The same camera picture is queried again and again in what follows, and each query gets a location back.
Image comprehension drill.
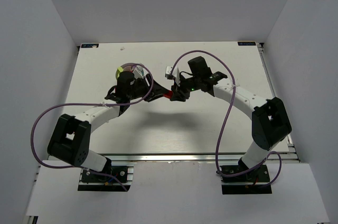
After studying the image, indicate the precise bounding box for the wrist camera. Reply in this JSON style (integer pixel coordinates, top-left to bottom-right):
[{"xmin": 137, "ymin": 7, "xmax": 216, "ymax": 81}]
[
  {"xmin": 165, "ymin": 66, "xmax": 180, "ymax": 86},
  {"xmin": 132, "ymin": 66, "xmax": 144, "ymax": 79}
]

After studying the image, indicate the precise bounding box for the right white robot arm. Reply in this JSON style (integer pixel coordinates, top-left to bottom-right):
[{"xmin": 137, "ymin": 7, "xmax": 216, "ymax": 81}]
[{"xmin": 165, "ymin": 57, "xmax": 292, "ymax": 170}]

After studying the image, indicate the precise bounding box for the white divided round container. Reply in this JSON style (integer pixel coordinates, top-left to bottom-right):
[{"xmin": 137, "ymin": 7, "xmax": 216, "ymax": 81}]
[{"xmin": 116, "ymin": 63, "xmax": 145, "ymax": 85}]

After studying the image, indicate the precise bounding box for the light green lego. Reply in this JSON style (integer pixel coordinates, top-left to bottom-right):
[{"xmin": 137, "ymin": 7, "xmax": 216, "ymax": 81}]
[{"xmin": 117, "ymin": 67, "xmax": 124, "ymax": 75}]

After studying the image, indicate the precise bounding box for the blue table label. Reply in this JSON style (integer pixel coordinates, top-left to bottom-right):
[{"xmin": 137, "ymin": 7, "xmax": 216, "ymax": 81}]
[
  {"xmin": 80, "ymin": 43, "xmax": 99, "ymax": 49},
  {"xmin": 237, "ymin": 41, "xmax": 256, "ymax": 46}
]

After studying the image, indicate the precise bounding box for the aluminium table frame rail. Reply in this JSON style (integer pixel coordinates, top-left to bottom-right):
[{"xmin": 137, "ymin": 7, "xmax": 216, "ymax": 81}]
[{"xmin": 257, "ymin": 43, "xmax": 299, "ymax": 161}]

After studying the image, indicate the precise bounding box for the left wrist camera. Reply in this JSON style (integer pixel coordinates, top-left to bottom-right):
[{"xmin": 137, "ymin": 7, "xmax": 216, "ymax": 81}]
[{"xmin": 132, "ymin": 66, "xmax": 144, "ymax": 79}]

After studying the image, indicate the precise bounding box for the red lego short brick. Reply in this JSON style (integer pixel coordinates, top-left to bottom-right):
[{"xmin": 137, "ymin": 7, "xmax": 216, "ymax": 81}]
[{"xmin": 163, "ymin": 91, "xmax": 173, "ymax": 99}]

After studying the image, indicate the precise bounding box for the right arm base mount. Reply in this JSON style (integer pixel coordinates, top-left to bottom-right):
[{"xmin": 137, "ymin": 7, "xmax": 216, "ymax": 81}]
[{"xmin": 216, "ymin": 165, "xmax": 272, "ymax": 195}]

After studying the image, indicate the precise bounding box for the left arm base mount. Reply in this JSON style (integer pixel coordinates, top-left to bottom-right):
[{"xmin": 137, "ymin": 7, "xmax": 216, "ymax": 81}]
[{"xmin": 78, "ymin": 162, "xmax": 134, "ymax": 192}]

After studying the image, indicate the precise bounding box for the purple lego brick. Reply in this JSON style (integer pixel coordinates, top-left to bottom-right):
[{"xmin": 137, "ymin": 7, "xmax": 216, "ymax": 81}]
[{"xmin": 121, "ymin": 63, "xmax": 133, "ymax": 71}]

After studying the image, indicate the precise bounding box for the left blue table label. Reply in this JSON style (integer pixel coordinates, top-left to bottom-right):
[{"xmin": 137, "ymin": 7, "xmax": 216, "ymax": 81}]
[{"xmin": 80, "ymin": 43, "xmax": 99, "ymax": 49}]

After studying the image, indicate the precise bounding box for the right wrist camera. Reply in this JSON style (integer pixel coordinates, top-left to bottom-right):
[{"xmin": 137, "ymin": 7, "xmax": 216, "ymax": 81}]
[{"xmin": 165, "ymin": 66, "xmax": 180, "ymax": 86}]

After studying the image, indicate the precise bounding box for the right blue table label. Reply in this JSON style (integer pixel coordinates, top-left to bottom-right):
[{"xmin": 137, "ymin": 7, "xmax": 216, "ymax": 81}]
[{"xmin": 237, "ymin": 41, "xmax": 256, "ymax": 46}]

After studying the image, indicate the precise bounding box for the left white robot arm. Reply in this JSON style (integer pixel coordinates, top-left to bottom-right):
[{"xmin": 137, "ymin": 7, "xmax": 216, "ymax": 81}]
[{"xmin": 47, "ymin": 72, "xmax": 172, "ymax": 174}]

